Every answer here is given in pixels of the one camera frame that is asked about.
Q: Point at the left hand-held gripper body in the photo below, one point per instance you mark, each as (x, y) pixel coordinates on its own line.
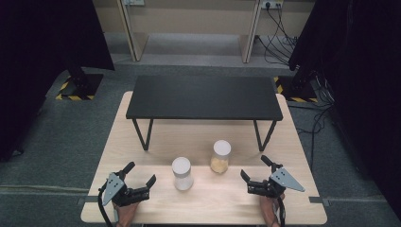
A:
(132, 194)

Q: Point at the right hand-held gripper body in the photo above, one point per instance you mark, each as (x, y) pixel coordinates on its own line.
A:
(265, 188)

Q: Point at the jar with white contents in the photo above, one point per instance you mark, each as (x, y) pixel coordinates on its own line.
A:
(182, 171)

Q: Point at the jar with yellow contents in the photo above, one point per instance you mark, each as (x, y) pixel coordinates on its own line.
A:
(220, 156)

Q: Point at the black shelf with metal legs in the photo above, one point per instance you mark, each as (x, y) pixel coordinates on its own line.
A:
(205, 97)

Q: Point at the person's left hand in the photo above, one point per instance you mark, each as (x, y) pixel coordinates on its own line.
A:
(126, 216)

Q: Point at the person's right hand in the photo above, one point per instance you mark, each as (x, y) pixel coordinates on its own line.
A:
(270, 213)

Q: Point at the black stand base striped tape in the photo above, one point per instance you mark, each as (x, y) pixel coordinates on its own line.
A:
(83, 86)
(298, 90)

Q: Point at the beige desk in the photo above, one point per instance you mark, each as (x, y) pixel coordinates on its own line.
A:
(195, 19)

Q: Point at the white wall outlet with plugs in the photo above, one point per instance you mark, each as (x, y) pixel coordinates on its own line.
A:
(271, 3)

